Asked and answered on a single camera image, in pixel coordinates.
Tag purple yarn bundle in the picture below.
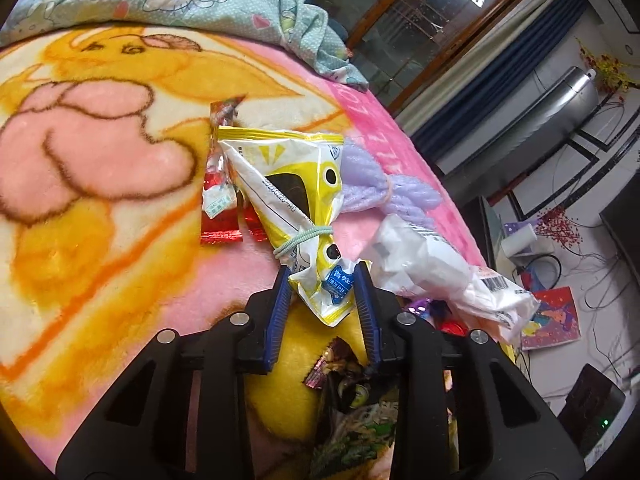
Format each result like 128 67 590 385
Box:
342 141 443 221

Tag silver standing air conditioner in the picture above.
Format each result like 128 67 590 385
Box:
440 66 601 191

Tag yellow snack bag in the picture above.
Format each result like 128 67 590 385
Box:
217 126 373 328

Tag white plastic wrapper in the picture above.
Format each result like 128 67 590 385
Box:
360 214 541 346

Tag pink printed blanket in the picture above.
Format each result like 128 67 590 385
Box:
0 25 488 461

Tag light green hair tie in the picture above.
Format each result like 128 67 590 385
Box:
274 226 335 258

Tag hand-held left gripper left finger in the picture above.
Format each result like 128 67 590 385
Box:
55 272 293 480

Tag black box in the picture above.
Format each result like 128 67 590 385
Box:
565 364 628 456

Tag green snack bag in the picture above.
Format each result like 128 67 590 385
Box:
310 400 401 480

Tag purple foil wrapper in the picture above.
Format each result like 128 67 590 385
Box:
405 297 438 318

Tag red candy packet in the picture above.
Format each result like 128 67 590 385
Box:
200 137 246 246
240 200 268 243
210 94 248 128

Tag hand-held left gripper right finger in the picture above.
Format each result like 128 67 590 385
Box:
352 260 586 480

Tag colourful portrait painting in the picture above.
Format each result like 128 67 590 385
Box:
520 286 581 351

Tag yellow flower sprigs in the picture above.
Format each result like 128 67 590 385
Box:
575 37 640 93

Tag black television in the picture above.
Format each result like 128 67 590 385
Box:
599 170 640 281

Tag blue curtain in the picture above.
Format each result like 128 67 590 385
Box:
407 0 586 161

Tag white ribbed vase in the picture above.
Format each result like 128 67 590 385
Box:
501 222 538 261

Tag red flower sprigs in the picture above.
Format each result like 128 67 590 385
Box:
535 207 581 246

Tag wooden framed glass door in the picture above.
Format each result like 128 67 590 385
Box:
320 0 526 116

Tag brown snack wrapper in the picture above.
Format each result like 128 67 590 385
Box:
304 338 401 411

